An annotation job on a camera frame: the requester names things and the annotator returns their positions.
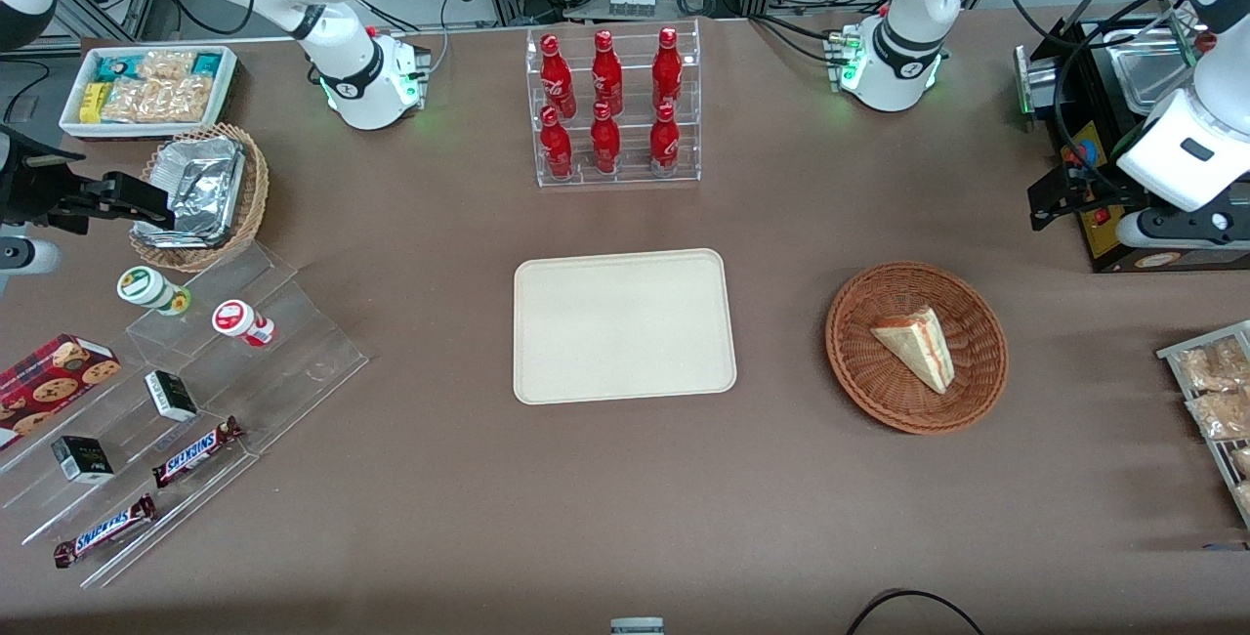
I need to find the red tartan cookie box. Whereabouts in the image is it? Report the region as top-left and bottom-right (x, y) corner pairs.
(0, 333), (123, 450)

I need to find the clear bag of crackers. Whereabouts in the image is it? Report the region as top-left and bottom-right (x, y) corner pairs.
(101, 76), (214, 125)
(137, 51), (196, 82)

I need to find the white plastic snack bin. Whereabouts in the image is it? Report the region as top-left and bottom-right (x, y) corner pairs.
(59, 45), (238, 141)

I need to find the dark brown wicker basket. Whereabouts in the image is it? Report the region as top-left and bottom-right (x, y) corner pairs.
(825, 262), (1009, 436)

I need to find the clear acrylic step display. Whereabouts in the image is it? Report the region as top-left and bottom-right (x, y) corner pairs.
(0, 242), (370, 589)

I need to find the black cable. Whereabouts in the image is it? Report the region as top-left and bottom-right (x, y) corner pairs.
(845, 589), (987, 635)

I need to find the triangular sandwich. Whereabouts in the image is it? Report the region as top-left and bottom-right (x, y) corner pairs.
(870, 307), (956, 396)

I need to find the light tan wicker basket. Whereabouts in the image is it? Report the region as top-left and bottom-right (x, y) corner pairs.
(129, 123), (270, 273)

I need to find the beige plastic serving tray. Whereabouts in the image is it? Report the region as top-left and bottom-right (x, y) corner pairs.
(513, 248), (738, 406)

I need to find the green lidded yogurt cup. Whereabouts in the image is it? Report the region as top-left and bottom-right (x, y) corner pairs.
(117, 266), (192, 317)

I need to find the black countertop appliance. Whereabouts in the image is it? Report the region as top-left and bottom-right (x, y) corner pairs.
(1025, 18), (1250, 275)

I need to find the metal wire rack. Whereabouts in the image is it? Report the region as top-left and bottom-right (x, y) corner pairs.
(1157, 320), (1250, 529)

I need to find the red cola bottle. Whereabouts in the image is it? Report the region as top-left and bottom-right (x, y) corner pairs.
(591, 29), (624, 116)
(540, 106), (574, 179)
(540, 33), (577, 118)
(590, 102), (621, 175)
(649, 103), (681, 175)
(652, 26), (683, 113)

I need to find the small black carton box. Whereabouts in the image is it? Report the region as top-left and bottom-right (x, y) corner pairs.
(51, 436), (115, 486)
(145, 370), (199, 423)

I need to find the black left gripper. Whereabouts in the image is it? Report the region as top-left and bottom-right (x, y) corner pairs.
(1028, 162), (1153, 232)

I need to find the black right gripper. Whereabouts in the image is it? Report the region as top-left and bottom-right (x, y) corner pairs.
(0, 127), (179, 235)

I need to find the steel pan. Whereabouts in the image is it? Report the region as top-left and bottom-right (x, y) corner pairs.
(1113, 34), (1207, 118)

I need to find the red lidded yogurt cup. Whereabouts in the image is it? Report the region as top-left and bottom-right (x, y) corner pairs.
(212, 299), (276, 349)

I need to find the clear acrylic bottle rack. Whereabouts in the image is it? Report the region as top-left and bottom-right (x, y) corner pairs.
(525, 20), (702, 189)

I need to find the small grey metal device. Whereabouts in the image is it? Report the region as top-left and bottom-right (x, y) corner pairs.
(1014, 42), (1065, 120)

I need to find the Snickers chocolate bar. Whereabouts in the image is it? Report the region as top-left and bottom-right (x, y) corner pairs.
(151, 417), (245, 489)
(54, 494), (157, 570)

